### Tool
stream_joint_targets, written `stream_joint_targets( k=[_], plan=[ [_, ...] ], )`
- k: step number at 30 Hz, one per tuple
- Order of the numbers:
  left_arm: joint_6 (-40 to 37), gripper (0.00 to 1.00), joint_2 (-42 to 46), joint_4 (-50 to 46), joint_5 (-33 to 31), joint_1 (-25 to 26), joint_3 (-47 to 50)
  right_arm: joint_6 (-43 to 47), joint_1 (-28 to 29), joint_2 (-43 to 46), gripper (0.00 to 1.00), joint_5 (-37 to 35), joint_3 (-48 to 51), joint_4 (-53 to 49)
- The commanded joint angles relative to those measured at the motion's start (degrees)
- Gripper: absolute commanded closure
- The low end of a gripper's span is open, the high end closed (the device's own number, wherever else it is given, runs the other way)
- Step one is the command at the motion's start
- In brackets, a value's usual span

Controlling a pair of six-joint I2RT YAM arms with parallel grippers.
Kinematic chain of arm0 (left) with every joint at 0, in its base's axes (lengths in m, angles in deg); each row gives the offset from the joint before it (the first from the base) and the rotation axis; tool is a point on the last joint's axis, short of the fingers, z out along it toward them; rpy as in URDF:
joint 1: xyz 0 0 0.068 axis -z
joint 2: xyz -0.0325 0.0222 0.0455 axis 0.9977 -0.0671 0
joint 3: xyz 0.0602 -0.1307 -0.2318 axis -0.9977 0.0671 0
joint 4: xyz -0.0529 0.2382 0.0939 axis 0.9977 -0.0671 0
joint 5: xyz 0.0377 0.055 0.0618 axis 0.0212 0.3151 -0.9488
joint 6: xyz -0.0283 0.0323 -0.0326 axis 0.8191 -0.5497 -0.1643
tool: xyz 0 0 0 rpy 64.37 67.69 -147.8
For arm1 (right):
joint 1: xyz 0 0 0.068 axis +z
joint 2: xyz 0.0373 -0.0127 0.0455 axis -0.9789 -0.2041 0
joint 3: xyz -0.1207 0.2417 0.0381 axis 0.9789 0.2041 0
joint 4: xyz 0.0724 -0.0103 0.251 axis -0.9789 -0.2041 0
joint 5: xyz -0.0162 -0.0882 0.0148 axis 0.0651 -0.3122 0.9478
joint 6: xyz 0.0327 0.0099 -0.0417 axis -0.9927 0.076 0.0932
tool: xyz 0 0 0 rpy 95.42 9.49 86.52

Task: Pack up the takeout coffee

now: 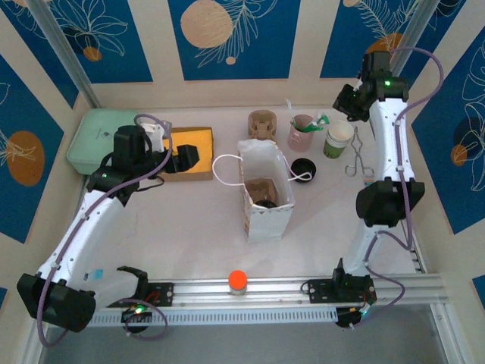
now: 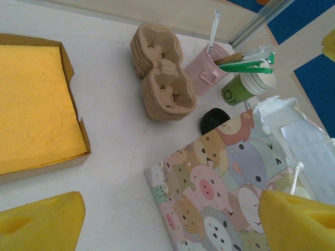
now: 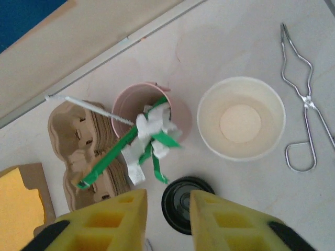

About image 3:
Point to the brown cardboard box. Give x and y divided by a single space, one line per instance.
47 193

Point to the white thin brush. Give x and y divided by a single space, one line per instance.
89 107

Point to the pink cup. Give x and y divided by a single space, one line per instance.
128 104

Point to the black cup lid stack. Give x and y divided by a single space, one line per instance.
178 198

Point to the brown pulp cup carrier stack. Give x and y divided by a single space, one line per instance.
65 130

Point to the green white paper cup stack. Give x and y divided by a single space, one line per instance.
240 123

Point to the green white sachet bundle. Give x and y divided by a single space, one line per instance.
151 125

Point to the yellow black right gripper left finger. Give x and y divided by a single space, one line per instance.
104 222

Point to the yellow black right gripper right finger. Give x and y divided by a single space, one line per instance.
230 227

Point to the yellow napkin stack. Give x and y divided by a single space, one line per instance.
15 204

